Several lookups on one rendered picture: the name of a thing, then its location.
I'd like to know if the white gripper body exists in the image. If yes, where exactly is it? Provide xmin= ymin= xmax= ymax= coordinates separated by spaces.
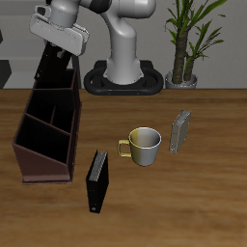
xmin=29 ymin=14 xmax=91 ymax=57

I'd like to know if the dark brown desk caddy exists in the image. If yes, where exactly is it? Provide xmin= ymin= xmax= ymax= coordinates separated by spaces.
xmin=12 ymin=41 xmax=83 ymax=185

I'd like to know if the grey book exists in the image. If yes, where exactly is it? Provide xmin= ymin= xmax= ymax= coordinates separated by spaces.
xmin=169 ymin=109 xmax=193 ymax=155

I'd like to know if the dark grey block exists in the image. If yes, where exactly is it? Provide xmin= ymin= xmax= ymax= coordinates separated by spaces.
xmin=0 ymin=59 xmax=14 ymax=90

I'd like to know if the green pot plant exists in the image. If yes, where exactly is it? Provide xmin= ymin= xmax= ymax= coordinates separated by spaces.
xmin=163 ymin=0 xmax=228 ymax=91

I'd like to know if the yellow and white mug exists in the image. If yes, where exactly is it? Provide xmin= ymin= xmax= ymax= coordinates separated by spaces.
xmin=117 ymin=126 xmax=163 ymax=168

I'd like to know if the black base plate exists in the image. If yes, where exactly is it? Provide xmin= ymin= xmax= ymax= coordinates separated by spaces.
xmin=83 ymin=59 xmax=165 ymax=96

